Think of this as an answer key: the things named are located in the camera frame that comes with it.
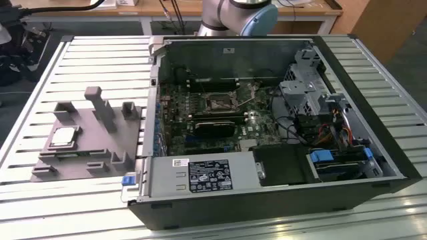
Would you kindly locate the silver CPU green edge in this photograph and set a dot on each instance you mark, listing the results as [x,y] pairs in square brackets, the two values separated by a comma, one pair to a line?
[64,136]

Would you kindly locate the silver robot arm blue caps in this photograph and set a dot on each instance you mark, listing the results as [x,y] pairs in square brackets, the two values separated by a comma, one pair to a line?
[217,15]

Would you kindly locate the black RAM slot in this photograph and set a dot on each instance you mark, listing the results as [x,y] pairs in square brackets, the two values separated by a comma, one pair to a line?
[214,88]
[217,115]
[218,119]
[214,82]

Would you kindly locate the CPU socket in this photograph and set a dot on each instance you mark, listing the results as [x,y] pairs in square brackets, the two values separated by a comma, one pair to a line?
[218,103]

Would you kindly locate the black graphics card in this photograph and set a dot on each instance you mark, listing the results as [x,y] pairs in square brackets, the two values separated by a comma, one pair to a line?
[215,130]

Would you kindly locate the dark green motherboard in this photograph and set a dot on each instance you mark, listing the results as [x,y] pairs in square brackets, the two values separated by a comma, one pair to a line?
[257,130]

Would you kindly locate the silver chipset heatsink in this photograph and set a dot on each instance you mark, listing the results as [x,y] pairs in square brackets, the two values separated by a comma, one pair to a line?
[249,145]

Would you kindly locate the small white sticker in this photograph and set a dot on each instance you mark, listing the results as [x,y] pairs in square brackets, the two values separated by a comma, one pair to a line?
[180,162]

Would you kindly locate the black printed label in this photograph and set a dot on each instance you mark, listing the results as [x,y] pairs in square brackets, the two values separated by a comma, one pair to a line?
[210,176]

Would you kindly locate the silver power supply box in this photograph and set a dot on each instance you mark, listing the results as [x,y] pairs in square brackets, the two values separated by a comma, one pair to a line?
[163,175]

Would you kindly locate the silver disk bay cage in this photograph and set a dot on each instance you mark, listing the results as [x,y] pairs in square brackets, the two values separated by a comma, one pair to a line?
[297,95]

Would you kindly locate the blue case latch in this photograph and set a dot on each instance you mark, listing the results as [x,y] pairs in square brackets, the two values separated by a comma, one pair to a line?
[128,181]

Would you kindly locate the blue disk carrier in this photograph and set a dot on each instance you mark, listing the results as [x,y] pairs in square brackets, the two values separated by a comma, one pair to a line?
[321,157]

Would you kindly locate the black open PC case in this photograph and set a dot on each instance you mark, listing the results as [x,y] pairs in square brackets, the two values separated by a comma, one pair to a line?
[234,210]

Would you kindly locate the grey parts rack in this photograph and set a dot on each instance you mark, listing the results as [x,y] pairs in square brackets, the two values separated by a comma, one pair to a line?
[90,135]

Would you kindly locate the green RAM stick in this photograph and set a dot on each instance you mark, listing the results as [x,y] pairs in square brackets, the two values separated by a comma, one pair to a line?
[71,155]

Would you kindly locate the wooden desk white legs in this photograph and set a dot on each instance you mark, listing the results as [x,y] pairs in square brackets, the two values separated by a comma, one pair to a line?
[150,11]

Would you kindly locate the small blue clip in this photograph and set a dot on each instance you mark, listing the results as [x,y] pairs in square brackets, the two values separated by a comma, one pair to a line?
[367,153]

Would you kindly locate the brown wooden cabinet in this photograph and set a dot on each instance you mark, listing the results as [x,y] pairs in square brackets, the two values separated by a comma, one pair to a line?
[383,25]

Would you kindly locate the dark equipment stand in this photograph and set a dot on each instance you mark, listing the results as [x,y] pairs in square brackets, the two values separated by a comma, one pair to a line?
[16,50]

